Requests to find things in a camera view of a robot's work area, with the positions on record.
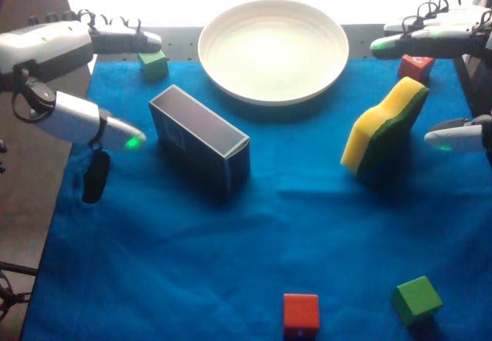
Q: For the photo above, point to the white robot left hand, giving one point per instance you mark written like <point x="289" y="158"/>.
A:
<point x="46" y="43"/>

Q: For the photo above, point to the red number cube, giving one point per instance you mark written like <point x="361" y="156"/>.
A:
<point x="301" y="314"/>

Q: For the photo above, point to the black tripod stand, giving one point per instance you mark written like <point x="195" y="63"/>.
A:
<point x="11" y="295"/>

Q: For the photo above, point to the round white plate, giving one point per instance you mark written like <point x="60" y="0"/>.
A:
<point x="273" y="51"/>

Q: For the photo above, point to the green number cube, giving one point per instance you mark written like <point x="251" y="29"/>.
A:
<point x="153" y="66"/>
<point x="417" y="298"/>

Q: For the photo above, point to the purple rectangular box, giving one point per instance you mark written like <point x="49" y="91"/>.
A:
<point x="196" y="137"/>

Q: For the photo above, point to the red cube printed three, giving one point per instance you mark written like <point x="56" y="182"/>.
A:
<point x="415" y="70"/>

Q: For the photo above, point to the black perforated board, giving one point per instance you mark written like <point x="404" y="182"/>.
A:
<point x="180" y="41"/>

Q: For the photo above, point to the black oval object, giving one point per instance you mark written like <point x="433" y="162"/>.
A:
<point x="95" y="177"/>

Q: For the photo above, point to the blue table cloth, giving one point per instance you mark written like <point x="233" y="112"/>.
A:
<point x="230" y="249"/>

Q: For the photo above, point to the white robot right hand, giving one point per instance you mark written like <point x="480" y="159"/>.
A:
<point x="434" y="43"/>

